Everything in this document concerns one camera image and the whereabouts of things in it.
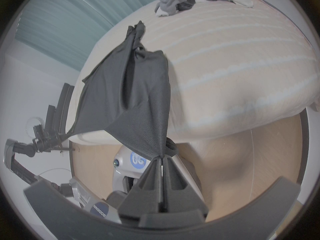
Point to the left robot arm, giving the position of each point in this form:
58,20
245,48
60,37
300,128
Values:
22,149

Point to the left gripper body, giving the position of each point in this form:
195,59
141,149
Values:
57,140

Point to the black T-shirt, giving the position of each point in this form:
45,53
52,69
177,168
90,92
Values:
130,96

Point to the bed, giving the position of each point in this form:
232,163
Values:
237,71

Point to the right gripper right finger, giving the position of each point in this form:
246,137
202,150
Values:
175,199

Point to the black chest of drawers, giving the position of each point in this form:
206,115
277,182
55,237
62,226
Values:
63,104

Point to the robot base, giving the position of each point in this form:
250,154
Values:
125,159

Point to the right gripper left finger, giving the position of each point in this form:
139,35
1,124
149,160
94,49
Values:
150,201

